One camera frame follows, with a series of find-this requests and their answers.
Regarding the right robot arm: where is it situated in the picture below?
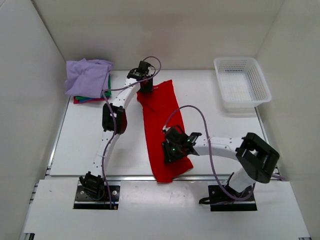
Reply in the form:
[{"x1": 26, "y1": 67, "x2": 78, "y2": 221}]
[{"x1": 162, "y1": 126, "x2": 280, "y2": 200}]

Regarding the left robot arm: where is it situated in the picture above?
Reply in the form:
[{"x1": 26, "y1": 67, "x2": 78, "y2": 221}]
[{"x1": 79, "y1": 59, "x2": 153, "y2": 200}]

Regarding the lilac folded t-shirt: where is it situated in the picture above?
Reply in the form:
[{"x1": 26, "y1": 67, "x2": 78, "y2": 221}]
[{"x1": 64, "y1": 58, "x2": 114, "y2": 99}]

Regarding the blue folded t-shirt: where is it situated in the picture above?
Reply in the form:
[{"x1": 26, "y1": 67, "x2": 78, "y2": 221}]
[{"x1": 78, "y1": 98, "x2": 101, "y2": 103}]

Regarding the white plastic basket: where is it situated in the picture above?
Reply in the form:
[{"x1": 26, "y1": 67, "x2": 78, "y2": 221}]
[{"x1": 213, "y1": 57, "x2": 272, "y2": 112}]

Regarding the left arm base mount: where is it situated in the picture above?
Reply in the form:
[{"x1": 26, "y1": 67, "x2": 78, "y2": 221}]
[{"x1": 73, "y1": 171, "x2": 121, "y2": 210}]

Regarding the aluminium table rail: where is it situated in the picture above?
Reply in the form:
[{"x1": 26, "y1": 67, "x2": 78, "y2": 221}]
[{"x1": 44, "y1": 174, "x2": 216, "y2": 182}]

